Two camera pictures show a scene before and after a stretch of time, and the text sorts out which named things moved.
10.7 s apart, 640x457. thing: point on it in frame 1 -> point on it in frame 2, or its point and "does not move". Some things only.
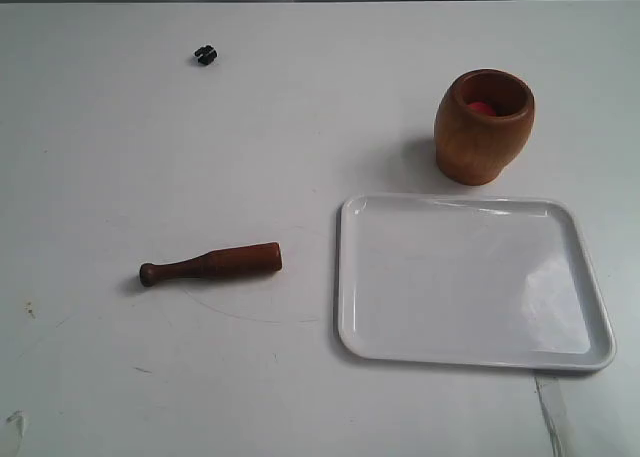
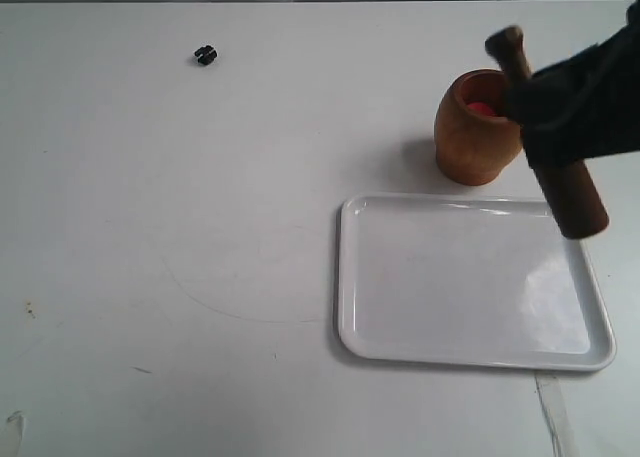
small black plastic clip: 206,54 does not move
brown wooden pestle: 250,260 -> 566,185
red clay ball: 483,108 does not move
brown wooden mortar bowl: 483,121 does not move
